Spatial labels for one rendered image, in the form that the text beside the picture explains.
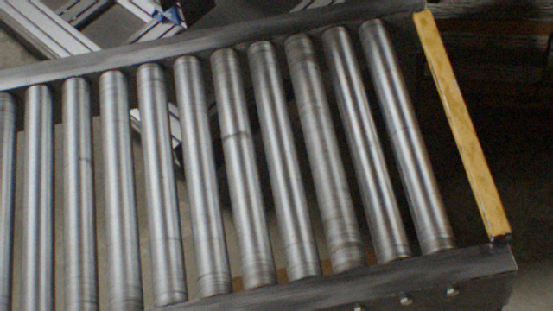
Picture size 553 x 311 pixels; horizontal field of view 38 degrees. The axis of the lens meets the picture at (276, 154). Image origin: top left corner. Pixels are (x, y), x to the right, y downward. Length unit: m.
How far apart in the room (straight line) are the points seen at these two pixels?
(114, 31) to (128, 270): 1.22
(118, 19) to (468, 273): 1.47
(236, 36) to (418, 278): 0.53
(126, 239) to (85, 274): 0.08
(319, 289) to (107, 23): 1.38
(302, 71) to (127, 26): 1.05
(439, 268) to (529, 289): 0.90
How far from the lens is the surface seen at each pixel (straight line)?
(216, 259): 1.17
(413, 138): 1.24
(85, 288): 1.20
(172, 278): 1.17
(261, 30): 1.40
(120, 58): 1.42
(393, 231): 1.16
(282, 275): 2.02
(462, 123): 1.24
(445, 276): 1.13
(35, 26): 2.40
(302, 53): 1.35
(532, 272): 2.05
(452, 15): 1.91
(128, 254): 1.20
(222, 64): 1.36
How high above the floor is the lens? 1.83
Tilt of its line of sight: 56 degrees down
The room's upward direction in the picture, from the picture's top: 12 degrees counter-clockwise
